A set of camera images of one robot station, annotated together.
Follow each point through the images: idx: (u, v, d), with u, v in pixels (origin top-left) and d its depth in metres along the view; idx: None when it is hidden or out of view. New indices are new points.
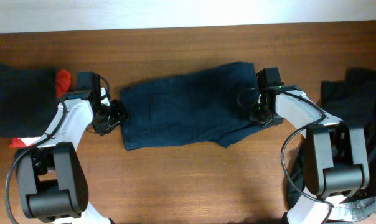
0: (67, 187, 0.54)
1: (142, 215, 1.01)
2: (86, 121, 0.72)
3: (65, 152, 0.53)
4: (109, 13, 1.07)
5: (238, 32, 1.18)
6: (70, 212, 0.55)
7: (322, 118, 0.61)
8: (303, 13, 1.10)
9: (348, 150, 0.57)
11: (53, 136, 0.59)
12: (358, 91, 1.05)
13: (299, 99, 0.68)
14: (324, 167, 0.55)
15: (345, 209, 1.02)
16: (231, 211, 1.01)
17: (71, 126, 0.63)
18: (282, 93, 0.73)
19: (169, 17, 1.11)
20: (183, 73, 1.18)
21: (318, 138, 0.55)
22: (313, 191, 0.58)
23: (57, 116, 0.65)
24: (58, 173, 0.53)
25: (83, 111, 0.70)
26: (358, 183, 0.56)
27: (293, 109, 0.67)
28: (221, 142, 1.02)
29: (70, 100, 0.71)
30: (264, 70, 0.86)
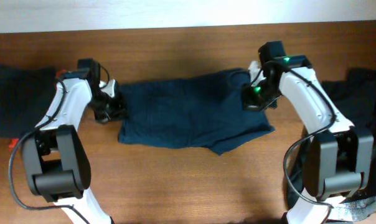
0: (72, 166, 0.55)
1: (139, 216, 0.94)
2: (86, 98, 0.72)
3: (68, 133, 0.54)
4: (109, 10, 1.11)
5: (237, 32, 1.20)
6: (74, 190, 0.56)
7: (330, 120, 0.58)
8: (297, 12, 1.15)
9: (353, 157, 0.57)
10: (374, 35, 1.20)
11: (54, 119, 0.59)
12: (357, 91, 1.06)
13: (308, 85, 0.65)
14: (327, 175, 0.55)
15: (345, 209, 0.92)
16: (231, 211, 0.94)
17: (71, 106, 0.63)
18: (289, 73, 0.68)
19: (167, 16, 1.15)
20: (183, 70, 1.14)
21: (326, 148, 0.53)
22: (312, 193, 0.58)
23: (56, 96, 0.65)
24: (61, 154, 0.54)
25: (83, 89, 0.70)
26: (357, 186, 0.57)
27: (300, 98, 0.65)
28: (215, 149, 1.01)
29: (67, 80, 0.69)
30: (267, 44, 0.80)
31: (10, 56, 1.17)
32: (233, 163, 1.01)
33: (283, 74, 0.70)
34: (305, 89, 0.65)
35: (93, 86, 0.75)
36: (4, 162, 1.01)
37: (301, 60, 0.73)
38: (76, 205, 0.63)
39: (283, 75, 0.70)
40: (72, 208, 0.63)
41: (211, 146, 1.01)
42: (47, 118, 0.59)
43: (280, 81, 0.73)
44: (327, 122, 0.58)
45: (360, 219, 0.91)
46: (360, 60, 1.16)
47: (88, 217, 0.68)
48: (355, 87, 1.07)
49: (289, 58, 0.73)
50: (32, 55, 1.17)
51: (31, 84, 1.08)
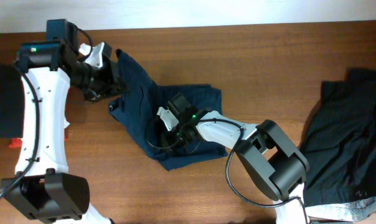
0: (69, 204, 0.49)
1: (140, 216, 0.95)
2: (64, 85, 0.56)
3: (56, 182, 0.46)
4: (109, 12, 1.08)
5: (238, 32, 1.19)
6: (73, 216, 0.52)
7: (239, 131, 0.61)
8: (299, 14, 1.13)
9: (277, 147, 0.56)
10: None
11: (37, 158, 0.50)
12: (359, 91, 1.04)
13: (215, 121, 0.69)
14: (269, 177, 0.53)
15: (345, 209, 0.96)
16: (231, 211, 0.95)
17: (50, 124, 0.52)
18: (199, 123, 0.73)
19: (168, 16, 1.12)
20: (185, 71, 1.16)
21: (249, 154, 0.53)
22: (274, 198, 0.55)
23: (29, 108, 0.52)
24: (53, 196, 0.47)
25: (60, 85, 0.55)
26: (302, 171, 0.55)
27: (215, 134, 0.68)
28: (166, 164, 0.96)
29: (37, 58, 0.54)
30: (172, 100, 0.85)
31: (12, 58, 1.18)
32: (233, 164, 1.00)
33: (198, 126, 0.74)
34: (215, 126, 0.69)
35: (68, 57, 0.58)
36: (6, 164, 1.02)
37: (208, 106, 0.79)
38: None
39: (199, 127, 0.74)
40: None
41: (162, 161, 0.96)
42: (25, 162, 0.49)
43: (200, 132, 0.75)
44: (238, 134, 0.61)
45: (360, 219, 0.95)
46: (360, 61, 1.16)
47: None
48: (357, 87, 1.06)
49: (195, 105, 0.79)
50: None
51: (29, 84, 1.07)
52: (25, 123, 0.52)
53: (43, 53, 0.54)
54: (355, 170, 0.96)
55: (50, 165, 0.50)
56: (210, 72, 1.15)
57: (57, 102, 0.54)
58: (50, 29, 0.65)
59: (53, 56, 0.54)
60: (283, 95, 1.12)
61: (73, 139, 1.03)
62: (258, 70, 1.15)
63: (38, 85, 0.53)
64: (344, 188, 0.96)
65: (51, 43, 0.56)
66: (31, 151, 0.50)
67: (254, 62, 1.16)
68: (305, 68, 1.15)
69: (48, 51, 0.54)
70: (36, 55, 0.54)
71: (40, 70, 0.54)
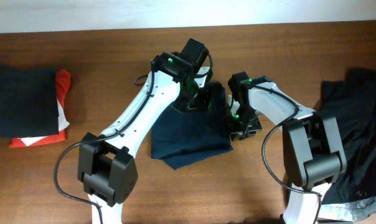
0: (116, 185, 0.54)
1: (139, 215, 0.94)
2: (171, 97, 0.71)
3: (123, 161, 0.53)
4: (109, 12, 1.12)
5: (238, 32, 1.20)
6: (109, 199, 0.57)
7: (294, 111, 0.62)
8: (296, 12, 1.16)
9: (324, 140, 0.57)
10: (374, 37, 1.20)
11: (122, 133, 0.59)
12: (358, 92, 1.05)
13: (270, 92, 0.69)
14: (304, 162, 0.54)
15: (345, 209, 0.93)
16: (231, 211, 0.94)
17: (147, 117, 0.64)
18: (253, 88, 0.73)
19: (168, 15, 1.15)
20: None
21: (296, 134, 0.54)
22: (297, 184, 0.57)
23: (140, 96, 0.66)
24: (112, 172, 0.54)
25: (169, 94, 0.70)
26: (337, 169, 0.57)
27: (266, 103, 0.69)
28: (170, 163, 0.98)
29: (169, 68, 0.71)
30: (233, 76, 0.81)
31: (9, 57, 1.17)
32: (233, 164, 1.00)
33: (249, 92, 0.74)
34: (269, 95, 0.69)
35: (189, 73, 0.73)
36: (4, 164, 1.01)
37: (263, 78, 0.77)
38: (103, 207, 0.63)
39: (249, 92, 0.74)
40: (99, 210, 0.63)
41: (166, 160, 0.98)
42: (113, 130, 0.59)
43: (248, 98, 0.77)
44: (292, 113, 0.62)
45: (360, 219, 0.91)
46: (359, 61, 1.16)
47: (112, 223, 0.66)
48: (355, 87, 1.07)
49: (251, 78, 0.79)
50: (30, 56, 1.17)
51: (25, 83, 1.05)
52: (131, 105, 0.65)
53: (173, 65, 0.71)
54: (355, 170, 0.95)
55: (129, 146, 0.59)
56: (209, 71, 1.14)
57: (159, 105, 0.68)
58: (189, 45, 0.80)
59: (176, 70, 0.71)
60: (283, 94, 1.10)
61: (73, 138, 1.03)
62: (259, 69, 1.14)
63: (156, 85, 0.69)
64: (344, 188, 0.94)
65: (184, 63, 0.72)
66: (122, 126, 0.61)
67: (254, 61, 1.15)
68: (305, 68, 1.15)
69: (177, 68, 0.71)
70: (165, 63, 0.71)
71: (163, 76, 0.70)
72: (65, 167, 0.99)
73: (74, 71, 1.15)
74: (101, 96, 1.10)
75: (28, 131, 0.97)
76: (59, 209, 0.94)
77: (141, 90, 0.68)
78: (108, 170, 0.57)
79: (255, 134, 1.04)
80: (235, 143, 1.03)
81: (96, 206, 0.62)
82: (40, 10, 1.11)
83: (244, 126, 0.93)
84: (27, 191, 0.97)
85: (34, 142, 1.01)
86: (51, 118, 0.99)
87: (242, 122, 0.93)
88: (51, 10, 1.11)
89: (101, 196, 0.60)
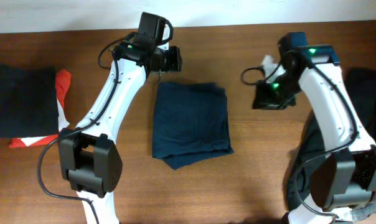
0: (101, 173, 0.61)
1: (139, 215, 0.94)
2: (139, 79, 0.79)
3: (103, 147, 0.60)
4: (109, 11, 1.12)
5: (238, 32, 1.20)
6: (98, 190, 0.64)
7: (352, 132, 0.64)
8: (296, 12, 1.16)
9: (368, 175, 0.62)
10: (374, 37, 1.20)
11: (97, 122, 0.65)
12: (358, 91, 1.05)
13: (332, 89, 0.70)
14: (337, 191, 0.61)
15: (345, 208, 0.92)
16: (232, 211, 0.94)
17: (119, 101, 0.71)
18: (313, 71, 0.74)
19: (169, 15, 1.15)
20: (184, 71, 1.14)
21: (342, 170, 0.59)
22: (320, 205, 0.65)
23: (108, 84, 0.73)
24: (96, 162, 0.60)
25: (136, 79, 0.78)
26: (364, 201, 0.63)
27: (323, 97, 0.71)
28: (169, 162, 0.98)
29: (126, 61, 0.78)
30: (287, 37, 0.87)
31: (9, 57, 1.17)
32: (233, 164, 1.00)
33: (307, 71, 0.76)
34: (330, 92, 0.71)
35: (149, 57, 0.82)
36: (4, 164, 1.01)
37: (328, 51, 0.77)
38: (94, 201, 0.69)
39: (306, 71, 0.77)
40: (90, 203, 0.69)
41: (167, 160, 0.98)
42: (89, 121, 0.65)
43: (300, 77, 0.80)
44: (348, 135, 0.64)
45: (360, 219, 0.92)
46: (360, 61, 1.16)
47: (104, 214, 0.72)
48: (356, 87, 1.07)
49: (315, 50, 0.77)
50: (30, 56, 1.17)
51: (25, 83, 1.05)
52: (101, 93, 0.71)
53: (132, 52, 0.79)
54: None
55: (105, 131, 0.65)
56: (210, 71, 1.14)
57: (128, 89, 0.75)
58: (146, 23, 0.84)
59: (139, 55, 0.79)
60: None
61: None
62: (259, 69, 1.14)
63: (122, 71, 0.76)
64: None
65: (137, 51, 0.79)
66: (96, 116, 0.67)
67: (254, 61, 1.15)
68: None
69: (137, 54, 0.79)
70: (126, 52, 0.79)
71: (127, 63, 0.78)
72: None
73: (73, 71, 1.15)
74: None
75: (28, 131, 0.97)
76: (59, 208, 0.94)
77: (108, 79, 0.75)
78: (88, 163, 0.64)
79: (255, 134, 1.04)
80: (235, 142, 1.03)
81: (87, 201, 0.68)
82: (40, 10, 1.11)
83: (279, 98, 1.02)
84: (27, 191, 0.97)
85: (35, 142, 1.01)
86: (51, 117, 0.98)
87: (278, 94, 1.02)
88: (51, 9, 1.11)
89: (90, 190, 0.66)
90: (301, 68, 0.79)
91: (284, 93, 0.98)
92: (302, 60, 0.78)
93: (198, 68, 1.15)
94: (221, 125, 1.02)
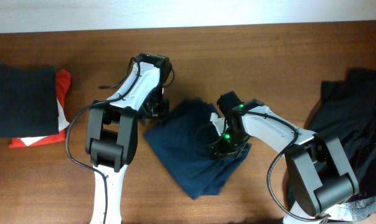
0: (126, 141, 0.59)
1: (139, 216, 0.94)
2: (156, 78, 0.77)
3: (129, 115, 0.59)
4: (109, 12, 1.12)
5: (238, 32, 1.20)
6: (117, 162, 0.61)
7: (294, 135, 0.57)
8: (296, 12, 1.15)
9: (330, 160, 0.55)
10: (374, 37, 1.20)
11: (124, 98, 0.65)
12: (358, 91, 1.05)
13: (264, 117, 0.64)
14: (314, 188, 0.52)
15: (345, 209, 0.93)
16: (231, 211, 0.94)
17: (140, 90, 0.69)
18: (246, 114, 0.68)
19: (169, 16, 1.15)
20: (184, 72, 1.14)
21: (300, 161, 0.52)
22: (311, 214, 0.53)
23: (131, 75, 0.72)
24: (121, 128, 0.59)
25: (154, 76, 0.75)
26: (350, 190, 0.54)
27: (263, 130, 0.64)
28: (209, 192, 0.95)
29: (145, 62, 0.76)
30: (223, 97, 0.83)
31: (9, 58, 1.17)
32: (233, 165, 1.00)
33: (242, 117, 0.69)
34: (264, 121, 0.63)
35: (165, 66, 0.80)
36: (4, 165, 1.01)
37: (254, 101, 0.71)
38: (109, 177, 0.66)
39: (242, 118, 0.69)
40: (104, 180, 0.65)
41: (205, 191, 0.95)
42: (117, 96, 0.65)
43: (244, 125, 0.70)
44: (292, 137, 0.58)
45: (360, 219, 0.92)
46: (360, 61, 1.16)
47: (113, 201, 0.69)
48: (356, 87, 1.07)
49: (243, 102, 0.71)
50: (30, 56, 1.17)
51: (25, 84, 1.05)
52: (125, 81, 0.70)
53: (151, 59, 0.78)
54: (355, 170, 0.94)
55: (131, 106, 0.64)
56: (210, 73, 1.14)
57: (149, 81, 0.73)
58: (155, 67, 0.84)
59: (159, 61, 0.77)
60: (282, 95, 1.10)
61: (73, 138, 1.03)
62: (258, 69, 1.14)
63: (142, 68, 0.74)
64: None
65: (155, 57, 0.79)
66: (124, 93, 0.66)
67: (254, 61, 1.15)
68: (305, 68, 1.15)
69: (155, 58, 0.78)
70: (145, 59, 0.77)
71: (146, 63, 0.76)
72: (64, 167, 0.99)
73: (73, 72, 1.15)
74: (101, 97, 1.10)
75: (28, 132, 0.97)
76: (60, 209, 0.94)
77: (131, 71, 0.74)
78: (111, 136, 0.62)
79: None
80: None
81: (102, 177, 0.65)
82: (40, 10, 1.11)
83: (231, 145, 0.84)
84: (28, 191, 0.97)
85: (34, 143, 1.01)
86: (51, 119, 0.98)
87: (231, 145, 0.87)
88: (51, 10, 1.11)
89: (108, 163, 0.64)
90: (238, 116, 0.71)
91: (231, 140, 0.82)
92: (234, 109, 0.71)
93: (198, 68, 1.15)
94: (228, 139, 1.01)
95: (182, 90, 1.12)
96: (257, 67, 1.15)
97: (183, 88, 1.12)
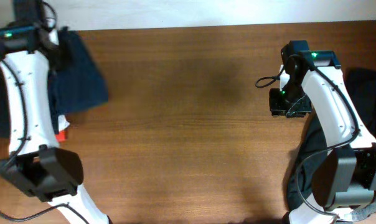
0: (61, 176, 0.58)
1: (138, 216, 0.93)
2: (40, 68, 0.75)
3: (51, 156, 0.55)
4: (110, 11, 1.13)
5: (238, 32, 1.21)
6: (68, 189, 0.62)
7: (353, 134, 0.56)
8: (295, 11, 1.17)
9: (368, 169, 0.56)
10: (373, 37, 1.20)
11: (28, 138, 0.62)
12: (358, 90, 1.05)
13: (333, 88, 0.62)
14: (339, 188, 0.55)
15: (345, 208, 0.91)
16: (232, 211, 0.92)
17: (34, 107, 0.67)
18: (314, 71, 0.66)
19: (169, 15, 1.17)
20: (184, 71, 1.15)
21: (343, 164, 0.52)
22: (322, 203, 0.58)
23: (12, 90, 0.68)
24: (49, 170, 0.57)
25: (35, 68, 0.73)
26: (368, 201, 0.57)
27: (322, 98, 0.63)
28: (238, 181, 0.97)
29: (22, 53, 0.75)
30: (292, 42, 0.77)
31: None
32: (233, 164, 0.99)
33: (309, 73, 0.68)
34: (330, 93, 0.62)
35: (45, 45, 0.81)
36: None
37: (330, 55, 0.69)
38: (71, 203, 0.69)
39: (309, 73, 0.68)
40: (68, 205, 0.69)
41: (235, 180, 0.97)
42: (20, 140, 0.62)
43: (302, 79, 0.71)
44: (350, 135, 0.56)
45: (360, 219, 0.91)
46: (361, 60, 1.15)
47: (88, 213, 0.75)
48: (357, 86, 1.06)
49: (317, 53, 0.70)
50: None
51: None
52: (12, 99, 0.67)
53: (14, 39, 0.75)
54: None
55: (40, 142, 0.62)
56: (210, 71, 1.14)
57: (34, 84, 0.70)
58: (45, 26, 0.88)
59: (1, 50, 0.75)
60: None
61: (73, 138, 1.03)
62: (259, 68, 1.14)
63: (18, 70, 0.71)
64: None
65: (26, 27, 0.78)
66: (23, 130, 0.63)
67: (254, 60, 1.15)
68: None
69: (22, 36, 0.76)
70: (38, 47, 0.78)
71: (16, 59, 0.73)
72: None
73: None
74: None
75: None
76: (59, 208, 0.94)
77: (8, 84, 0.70)
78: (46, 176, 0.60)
79: (255, 133, 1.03)
80: (234, 142, 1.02)
81: (63, 205, 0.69)
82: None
83: (288, 104, 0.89)
84: None
85: None
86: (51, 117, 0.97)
87: (287, 101, 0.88)
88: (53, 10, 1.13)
89: (60, 192, 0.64)
90: (305, 70, 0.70)
91: (289, 100, 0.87)
92: (304, 63, 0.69)
93: (198, 67, 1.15)
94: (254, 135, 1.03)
95: (182, 89, 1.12)
96: (257, 66, 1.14)
97: (183, 88, 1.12)
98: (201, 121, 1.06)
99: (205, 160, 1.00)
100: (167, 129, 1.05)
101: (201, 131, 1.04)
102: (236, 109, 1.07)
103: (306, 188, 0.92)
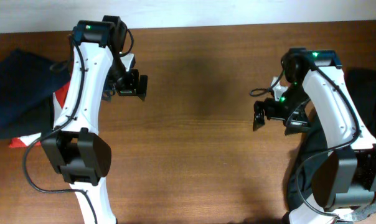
0: (91, 161, 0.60)
1: (137, 216, 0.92)
2: (107, 63, 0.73)
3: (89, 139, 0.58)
4: (109, 10, 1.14)
5: (237, 30, 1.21)
6: (92, 178, 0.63)
7: (353, 135, 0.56)
8: (293, 12, 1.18)
9: (369, 172, 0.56)
10: (373, 35, 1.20)
11: (74, 117, 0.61)
12: (358, 89, 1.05)
13: (335, 89, 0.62)
14: (338, 190, 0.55)
15: None
16: (233, 211, 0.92)
17: (88, 93, 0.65)
18: (315, 71, 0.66)
19: (169, 16, 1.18)
20: (183, 70, 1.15)
21: (343, 166, 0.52)
22: (322, 204, 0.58)
23: (75, 74, 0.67)
24: (83, 153, 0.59)
25: (104, 61, 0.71)
26: (369, 201, 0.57)
27: (323, 99, 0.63)
28: (239, 181, 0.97)
29: (88, 46, 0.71)
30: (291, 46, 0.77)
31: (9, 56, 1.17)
32: (233, 164, 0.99)
33: (309, 73, 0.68)
34: (331, 93, 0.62)
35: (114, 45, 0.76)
36: (4, 164, 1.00)
37: (331, 55, 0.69)
38: (89, 191, 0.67)
39: (309, 73, 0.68)
40: (86, 195, 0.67)
41: (234, 180, 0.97)
42: (65, 117, 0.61)
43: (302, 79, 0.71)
44: (351, 137, 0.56)
45: (360, 219, 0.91)
46: (360, 58, 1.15)
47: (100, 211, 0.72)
48: (356, 85, 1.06)
49: (318, 53, 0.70)
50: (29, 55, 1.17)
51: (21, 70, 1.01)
52: (73, 87, 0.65)
53: (94, 33, 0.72)
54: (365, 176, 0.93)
55: (84, 125, 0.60)
56: (210, 71, 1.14)
57: (95, 73, 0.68)
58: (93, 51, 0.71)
59: (79, 38, 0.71)
60: None
61: None
62: (259, 67, 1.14)
63: (86, 57, 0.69)
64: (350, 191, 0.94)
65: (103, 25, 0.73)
66: (72, 111, 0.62)
67: (254, 59, 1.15)
68: None
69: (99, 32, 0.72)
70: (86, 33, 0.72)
71: (89, 46, 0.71)
72: None
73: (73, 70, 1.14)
74: None
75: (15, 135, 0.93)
76: (58, 208, 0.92)
77: (74, 67, 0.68)
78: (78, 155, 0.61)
79: (254, 133, 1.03)
80: (234, 142, 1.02)
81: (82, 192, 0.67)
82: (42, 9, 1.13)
83: (287, 112, 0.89)
84: (28, 191, 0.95)
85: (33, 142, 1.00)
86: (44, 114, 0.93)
87: (287, 107, 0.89)
88: (53, 10, 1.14)
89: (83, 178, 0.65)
90: (305, 69, 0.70)
91: (287, 106, 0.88)
92: (305, 63, 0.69)
93: (198, 66, 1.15)
94: (253, 136, 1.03)
95: (182, 89, 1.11)
96: (257, 65, 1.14)
97: (183, 87, 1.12)
98: (201, 121, 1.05)
99: (205, 160, 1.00)
100: (166, 129, 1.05)
101: (201, 131, 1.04)
102: (236, 109, 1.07)
103: (306, 188, 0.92)
